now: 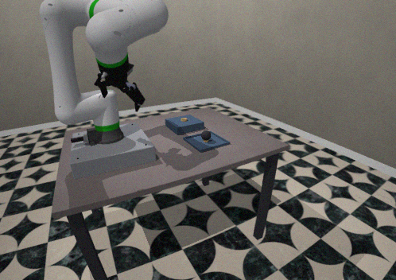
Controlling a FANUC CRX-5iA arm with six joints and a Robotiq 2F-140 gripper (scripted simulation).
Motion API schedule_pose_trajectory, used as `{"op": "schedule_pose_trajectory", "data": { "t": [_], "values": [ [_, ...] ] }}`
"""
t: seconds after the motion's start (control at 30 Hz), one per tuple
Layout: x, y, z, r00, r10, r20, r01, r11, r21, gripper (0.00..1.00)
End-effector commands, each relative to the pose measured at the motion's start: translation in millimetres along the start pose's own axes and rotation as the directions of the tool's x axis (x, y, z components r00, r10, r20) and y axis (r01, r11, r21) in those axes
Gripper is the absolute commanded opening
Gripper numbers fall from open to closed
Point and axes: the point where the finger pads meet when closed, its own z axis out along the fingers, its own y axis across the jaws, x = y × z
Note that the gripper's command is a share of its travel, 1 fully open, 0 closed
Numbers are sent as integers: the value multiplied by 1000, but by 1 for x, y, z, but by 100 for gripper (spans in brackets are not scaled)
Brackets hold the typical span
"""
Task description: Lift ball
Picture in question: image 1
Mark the blue square platform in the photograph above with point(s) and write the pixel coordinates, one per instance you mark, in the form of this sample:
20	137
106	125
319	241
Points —
184	124

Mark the grey ball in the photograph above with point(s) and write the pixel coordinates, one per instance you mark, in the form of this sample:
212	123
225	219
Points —
205	135

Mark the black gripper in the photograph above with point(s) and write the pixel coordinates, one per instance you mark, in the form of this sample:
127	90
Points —
130	89

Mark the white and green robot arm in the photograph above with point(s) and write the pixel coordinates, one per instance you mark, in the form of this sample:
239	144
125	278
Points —
115	25

